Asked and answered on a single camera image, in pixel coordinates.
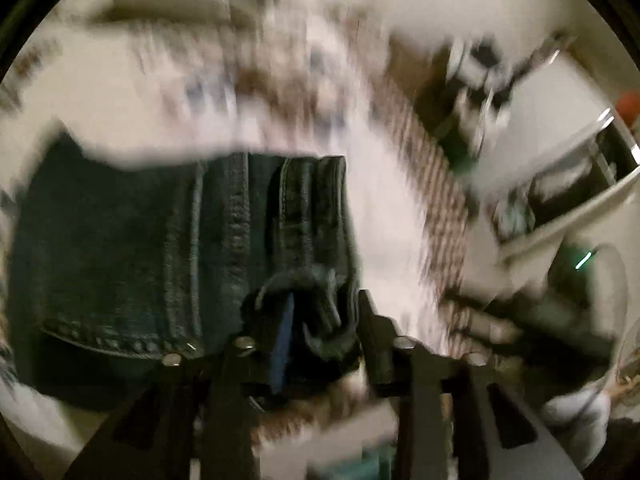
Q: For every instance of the white wardrobe with open door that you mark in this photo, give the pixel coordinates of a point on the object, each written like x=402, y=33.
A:
x=565, y=154

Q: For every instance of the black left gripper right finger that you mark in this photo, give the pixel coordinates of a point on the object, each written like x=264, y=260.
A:
x=452, y=414

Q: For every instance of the floral and checked fleece blanket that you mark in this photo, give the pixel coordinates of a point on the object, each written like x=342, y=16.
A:
x=307, y=78

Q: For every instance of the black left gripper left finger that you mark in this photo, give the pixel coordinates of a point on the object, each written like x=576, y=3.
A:
x=198, y=411

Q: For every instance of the dark blue denim jeans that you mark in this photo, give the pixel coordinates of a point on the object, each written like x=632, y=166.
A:
x=111, y=269

